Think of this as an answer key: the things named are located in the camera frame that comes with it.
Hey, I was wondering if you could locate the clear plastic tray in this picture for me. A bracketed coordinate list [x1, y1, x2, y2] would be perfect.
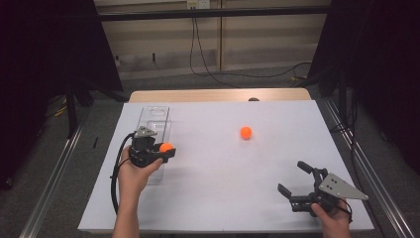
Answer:
[136, 105, 173, 184]

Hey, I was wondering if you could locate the white wall socket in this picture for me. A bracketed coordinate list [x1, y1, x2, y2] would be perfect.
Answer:
[186, 0, 211, 10]

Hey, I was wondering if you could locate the thin black right gripper cable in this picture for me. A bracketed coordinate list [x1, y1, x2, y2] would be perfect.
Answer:
[340, 198, 354, 224]

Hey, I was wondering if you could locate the black hanging cable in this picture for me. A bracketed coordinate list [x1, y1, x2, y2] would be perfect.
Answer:
[189, 18, 241, 89]

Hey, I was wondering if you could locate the long black floor cable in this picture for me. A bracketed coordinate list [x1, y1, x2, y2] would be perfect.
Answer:
[192, 18, 313, 79]

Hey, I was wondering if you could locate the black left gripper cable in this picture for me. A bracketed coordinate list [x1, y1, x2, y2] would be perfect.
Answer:
[110, 132, 137, 215]

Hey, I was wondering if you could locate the person's left hand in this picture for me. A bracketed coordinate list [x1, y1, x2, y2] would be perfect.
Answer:
[117, 145, 163, 201]

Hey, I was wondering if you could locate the yellow cable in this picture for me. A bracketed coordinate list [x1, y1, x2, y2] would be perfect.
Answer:
[49, 96, 69, 119]

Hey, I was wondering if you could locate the black horizontal bar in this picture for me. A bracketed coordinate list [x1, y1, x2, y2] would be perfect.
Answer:
[97, 5, 331, 23]

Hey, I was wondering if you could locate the black curtain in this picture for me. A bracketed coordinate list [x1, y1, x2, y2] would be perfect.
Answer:
[0, 0, 124, 191]
[308, 0, 420, 177]

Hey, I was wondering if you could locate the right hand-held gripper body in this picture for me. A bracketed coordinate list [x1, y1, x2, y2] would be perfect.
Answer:
[288, 168, 369, 213]

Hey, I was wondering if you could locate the white table board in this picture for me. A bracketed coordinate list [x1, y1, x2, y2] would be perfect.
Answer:
[77, 99, 375, 234]

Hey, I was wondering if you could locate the person's right hand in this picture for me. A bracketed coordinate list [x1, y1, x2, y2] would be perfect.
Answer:
[310, 199, 353, 238]

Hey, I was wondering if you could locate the metal floor rail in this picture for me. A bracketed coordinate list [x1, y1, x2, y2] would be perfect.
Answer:
[322, 98, 416, 238]
[19, 122, 85, 238]

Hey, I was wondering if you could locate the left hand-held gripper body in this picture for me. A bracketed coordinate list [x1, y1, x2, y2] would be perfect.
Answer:
[128, 126, 166, 169]

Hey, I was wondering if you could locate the wooden table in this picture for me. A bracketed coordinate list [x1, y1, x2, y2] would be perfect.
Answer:
[128, 87, 313, 103]

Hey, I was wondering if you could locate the black metal stand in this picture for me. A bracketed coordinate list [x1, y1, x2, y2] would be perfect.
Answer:
[63, 77, 81, 139]

